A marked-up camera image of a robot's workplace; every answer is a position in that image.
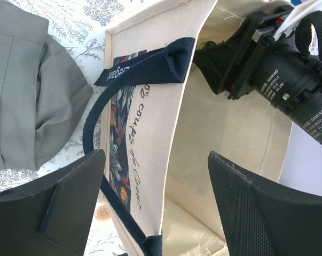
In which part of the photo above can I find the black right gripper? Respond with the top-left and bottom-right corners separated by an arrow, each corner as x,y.
194,5 -> 322,106

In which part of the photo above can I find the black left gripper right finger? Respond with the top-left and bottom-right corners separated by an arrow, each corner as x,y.
208,151 -> 322,255

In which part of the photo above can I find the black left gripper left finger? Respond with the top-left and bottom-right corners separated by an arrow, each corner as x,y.
0,149 -> 105,255

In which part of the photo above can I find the beige canvas tote bag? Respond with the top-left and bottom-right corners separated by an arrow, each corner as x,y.
83,1 -> 292,255

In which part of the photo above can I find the clear Chang bottle back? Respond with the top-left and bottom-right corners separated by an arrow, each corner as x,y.
198,40 -> 224,50

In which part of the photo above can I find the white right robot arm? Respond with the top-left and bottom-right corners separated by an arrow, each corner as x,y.
193,5 -> 322,145

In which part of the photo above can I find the grey folded cloth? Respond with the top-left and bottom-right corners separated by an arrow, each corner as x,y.
0,1 -> 92,171

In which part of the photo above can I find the floral table mat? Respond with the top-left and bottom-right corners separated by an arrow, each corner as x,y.
0,0 -> 154,255

